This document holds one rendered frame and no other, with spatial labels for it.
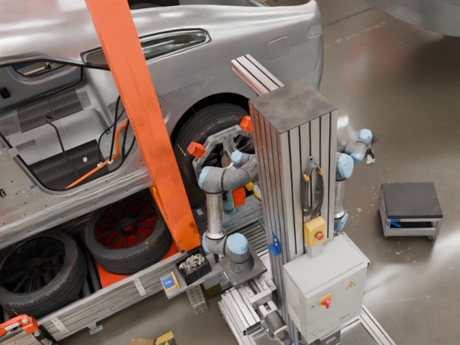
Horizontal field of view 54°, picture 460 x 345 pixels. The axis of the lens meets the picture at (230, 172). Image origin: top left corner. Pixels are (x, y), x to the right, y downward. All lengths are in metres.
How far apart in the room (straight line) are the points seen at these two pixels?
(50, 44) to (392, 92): 3.69
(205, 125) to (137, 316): 1.56
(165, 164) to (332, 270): 1.11
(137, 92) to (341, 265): 1.30
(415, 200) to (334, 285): 1.69
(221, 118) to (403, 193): 1.56
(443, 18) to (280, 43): 1.95
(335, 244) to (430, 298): 1.49
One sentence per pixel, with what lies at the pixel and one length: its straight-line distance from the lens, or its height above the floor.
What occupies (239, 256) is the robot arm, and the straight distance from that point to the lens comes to 2.56.
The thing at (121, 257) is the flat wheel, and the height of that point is 0.50.
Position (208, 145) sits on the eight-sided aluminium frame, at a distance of 3.06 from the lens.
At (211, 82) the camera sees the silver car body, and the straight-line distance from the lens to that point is 3.09.
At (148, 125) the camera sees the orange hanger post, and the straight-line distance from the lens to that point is 2.43.
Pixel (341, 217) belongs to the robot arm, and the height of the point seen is 1.05.
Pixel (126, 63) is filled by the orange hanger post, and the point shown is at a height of 2.03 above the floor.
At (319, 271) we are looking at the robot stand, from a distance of 2.18.
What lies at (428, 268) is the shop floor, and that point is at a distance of 3.76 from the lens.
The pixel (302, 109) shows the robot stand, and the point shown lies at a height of 2.03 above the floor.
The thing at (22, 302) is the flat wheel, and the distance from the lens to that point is 3.49.
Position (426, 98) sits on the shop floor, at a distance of 5.29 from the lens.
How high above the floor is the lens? 3.06
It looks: 44 degrees down
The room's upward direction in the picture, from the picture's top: 11 degrees counter-clockwise
